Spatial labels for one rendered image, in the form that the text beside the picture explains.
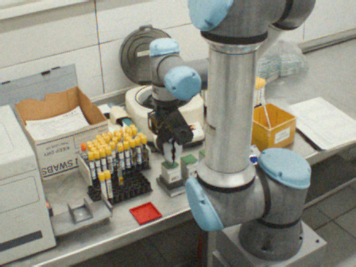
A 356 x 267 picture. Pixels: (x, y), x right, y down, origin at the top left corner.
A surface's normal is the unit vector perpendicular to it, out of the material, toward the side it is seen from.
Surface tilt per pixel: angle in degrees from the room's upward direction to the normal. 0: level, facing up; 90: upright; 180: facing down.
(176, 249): 0
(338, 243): 0
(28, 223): 90
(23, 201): 90
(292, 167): 10
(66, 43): 90
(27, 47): 90
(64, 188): 0
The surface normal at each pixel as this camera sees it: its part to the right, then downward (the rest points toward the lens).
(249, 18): 0.23, 0.41
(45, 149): 0.47, 0.40
